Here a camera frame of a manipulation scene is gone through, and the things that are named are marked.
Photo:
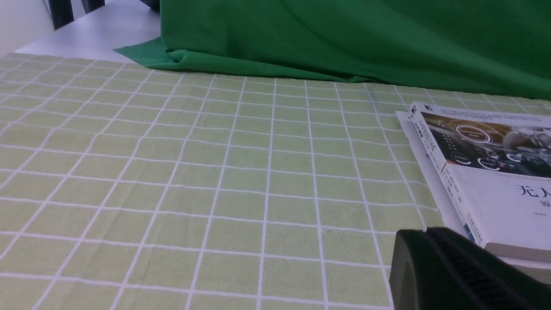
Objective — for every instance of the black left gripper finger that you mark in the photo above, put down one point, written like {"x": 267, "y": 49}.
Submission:
{"x": 438, "y": 269}

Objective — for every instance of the white book underneath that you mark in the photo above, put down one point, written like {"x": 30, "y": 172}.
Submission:
{"x": 450, "y": 218}

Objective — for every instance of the white book with dark cover photo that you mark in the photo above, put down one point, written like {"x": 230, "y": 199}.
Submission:
{"x": 496, "y": 169}

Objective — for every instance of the dark green backdrop cloth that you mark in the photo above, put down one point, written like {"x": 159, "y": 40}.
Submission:
{"x": 497, "y": 47}

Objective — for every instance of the green checkered tablecloth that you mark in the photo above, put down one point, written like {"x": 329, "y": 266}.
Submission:
{"x": 126, "y": 188}

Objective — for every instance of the dark chair legs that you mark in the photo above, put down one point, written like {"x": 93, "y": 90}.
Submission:
{"x": 64, "y": 12}

